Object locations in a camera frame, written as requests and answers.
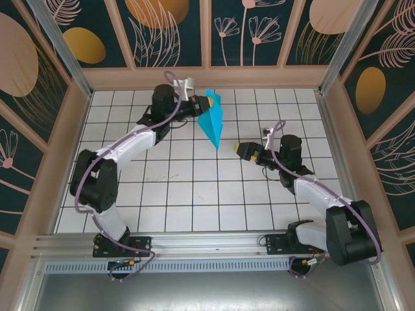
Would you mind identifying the blue paper sheet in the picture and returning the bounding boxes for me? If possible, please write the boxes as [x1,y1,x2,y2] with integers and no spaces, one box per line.
[196,89,225,150]

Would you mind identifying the brushed metal panel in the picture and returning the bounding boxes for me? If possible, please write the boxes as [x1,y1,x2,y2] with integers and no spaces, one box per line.
[32,273,390,311]

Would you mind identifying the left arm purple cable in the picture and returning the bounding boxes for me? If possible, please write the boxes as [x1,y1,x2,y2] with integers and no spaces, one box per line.
[74,70,183,282]

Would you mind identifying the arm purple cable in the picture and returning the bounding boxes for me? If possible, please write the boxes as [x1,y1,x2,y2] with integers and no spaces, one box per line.
[270,120,383,279]
[74,70,183,282]

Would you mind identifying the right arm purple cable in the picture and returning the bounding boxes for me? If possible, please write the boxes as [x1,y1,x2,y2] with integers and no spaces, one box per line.
[270,120,383,279]

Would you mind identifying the aluminium side rail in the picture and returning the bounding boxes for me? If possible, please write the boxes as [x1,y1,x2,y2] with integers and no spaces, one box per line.
[316,92,367,231]

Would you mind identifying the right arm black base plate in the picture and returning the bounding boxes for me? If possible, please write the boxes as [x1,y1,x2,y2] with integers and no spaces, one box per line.
[265,233,325,257]

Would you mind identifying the aluminium mounting rail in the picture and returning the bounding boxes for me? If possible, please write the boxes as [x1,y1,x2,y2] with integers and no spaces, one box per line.
[30,229,385,260]

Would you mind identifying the aluminium frame post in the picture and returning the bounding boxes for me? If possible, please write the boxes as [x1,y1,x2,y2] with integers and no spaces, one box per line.
[319,0,386,95]
[25,0,93,98]

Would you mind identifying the slotted grey cable duct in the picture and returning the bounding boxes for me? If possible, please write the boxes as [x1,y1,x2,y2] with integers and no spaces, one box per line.
[45,261,292,273]

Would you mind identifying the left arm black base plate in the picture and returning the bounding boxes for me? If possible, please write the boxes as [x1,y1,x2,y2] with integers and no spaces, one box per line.
[93,235,153,259]

